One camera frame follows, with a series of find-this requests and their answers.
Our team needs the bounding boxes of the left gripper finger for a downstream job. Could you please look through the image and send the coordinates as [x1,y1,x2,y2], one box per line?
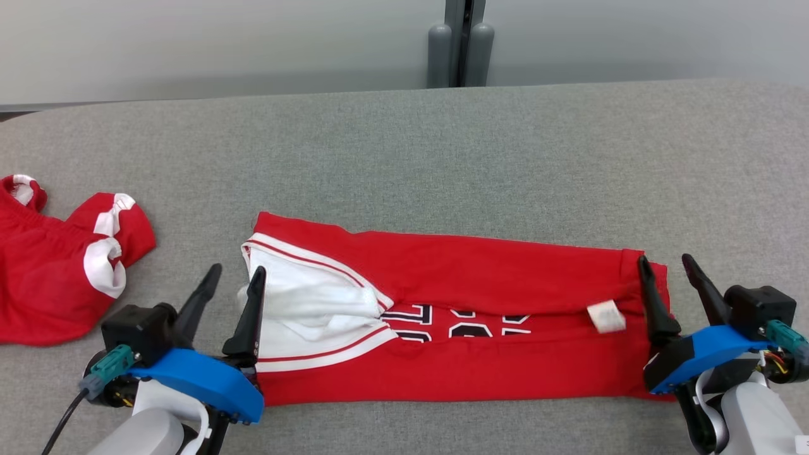
[221,266,267,368]
[171,263,223,349]

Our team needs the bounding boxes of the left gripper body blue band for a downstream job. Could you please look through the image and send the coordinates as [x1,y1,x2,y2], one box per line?
[85,348,265,425]

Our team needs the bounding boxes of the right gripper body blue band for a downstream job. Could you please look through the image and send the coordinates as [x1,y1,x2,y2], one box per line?
[643,325,809,395]

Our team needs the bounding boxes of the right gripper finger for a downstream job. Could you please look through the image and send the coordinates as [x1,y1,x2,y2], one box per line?
[681,253,732,327]
[637,255,683,346]

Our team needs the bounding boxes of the red shorts white cuffs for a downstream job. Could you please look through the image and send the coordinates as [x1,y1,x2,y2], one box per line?
[0,174,157,346]

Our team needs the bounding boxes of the red basketball jersey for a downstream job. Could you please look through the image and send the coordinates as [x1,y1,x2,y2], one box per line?
[241,212,672,406]

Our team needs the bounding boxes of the left teal connector black cable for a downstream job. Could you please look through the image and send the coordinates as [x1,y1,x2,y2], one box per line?
[41,344,137,455]

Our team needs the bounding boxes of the grey cylindrical post foot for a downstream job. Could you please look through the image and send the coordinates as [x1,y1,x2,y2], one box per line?
[427,23,453,89]
[466,23,496,88]

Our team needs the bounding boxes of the grey partition post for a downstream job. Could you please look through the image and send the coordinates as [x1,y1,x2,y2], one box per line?
[444,0,487,88]

